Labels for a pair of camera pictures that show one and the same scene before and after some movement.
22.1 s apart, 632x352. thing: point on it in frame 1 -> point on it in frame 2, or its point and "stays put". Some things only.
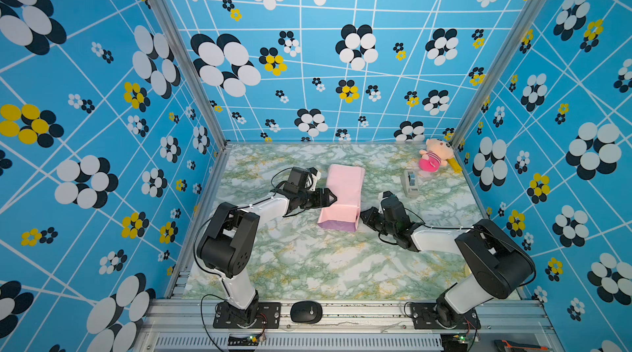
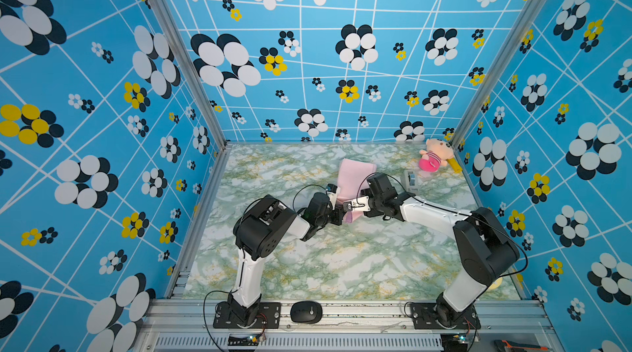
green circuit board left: x=250 y=340 stays put
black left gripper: x=325 y=198 -> x=337 y=210
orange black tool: x=502 y=344 stays put
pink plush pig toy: x=438 y=153 stays put
